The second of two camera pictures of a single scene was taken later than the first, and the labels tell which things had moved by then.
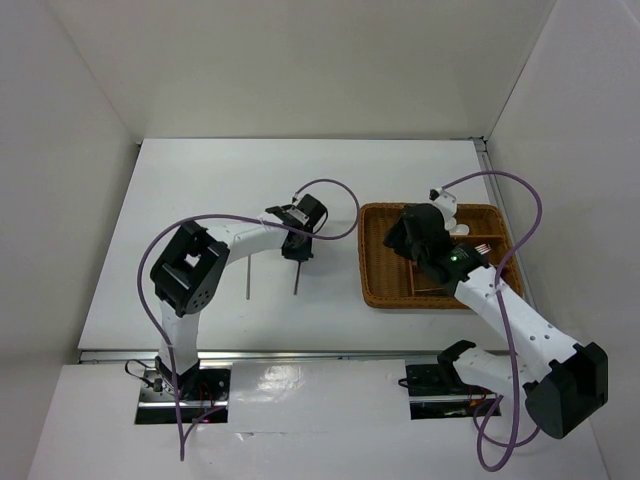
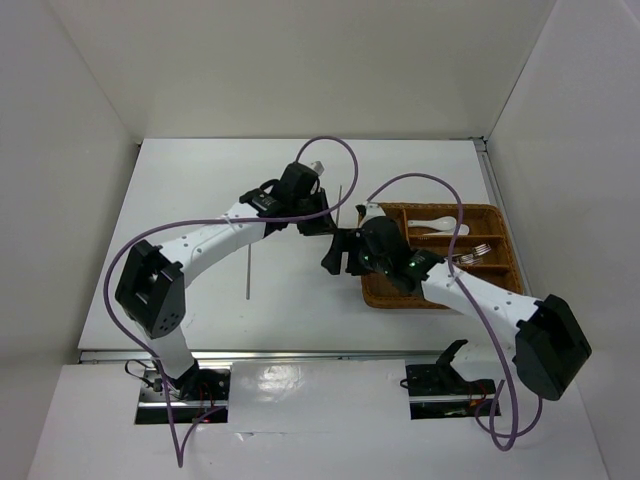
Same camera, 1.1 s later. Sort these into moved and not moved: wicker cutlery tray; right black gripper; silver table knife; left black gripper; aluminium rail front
Moved: left black gripper; silver table knife; right black gripper
Not moved: wicker cutlery tray; aluminium rail front
